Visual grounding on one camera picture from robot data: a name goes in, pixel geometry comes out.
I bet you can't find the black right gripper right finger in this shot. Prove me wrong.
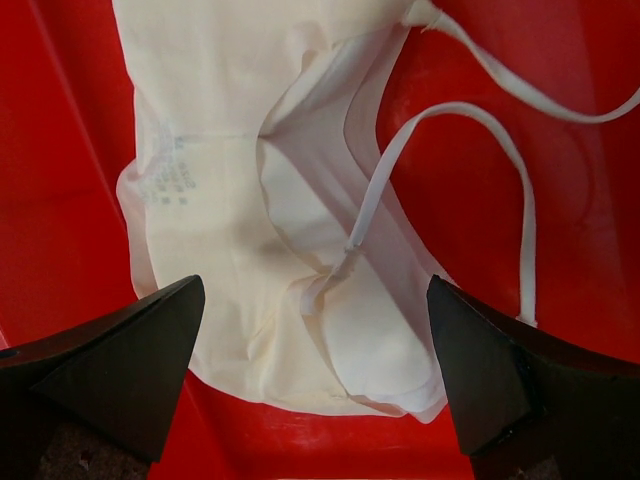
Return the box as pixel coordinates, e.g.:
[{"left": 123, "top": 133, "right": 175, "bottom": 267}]
[{"left": 426, "top": 276, "right": 639, "bottom": 479}]

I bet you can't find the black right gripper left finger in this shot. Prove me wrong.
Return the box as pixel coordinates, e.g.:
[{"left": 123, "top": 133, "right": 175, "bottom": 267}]
[{"left": 1, "top": 275, "right": 205, "bottom": 479}]

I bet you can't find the beige bra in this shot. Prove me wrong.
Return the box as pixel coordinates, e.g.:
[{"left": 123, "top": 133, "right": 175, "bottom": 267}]
[{"left": 113, "top": 1, "right": 639, "bottom": 423}]

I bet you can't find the red plastic tray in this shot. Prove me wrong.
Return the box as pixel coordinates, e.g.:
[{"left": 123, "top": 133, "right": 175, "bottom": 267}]
[{"left": 1, "top": 1, "right": 639, "bottom": 479}]

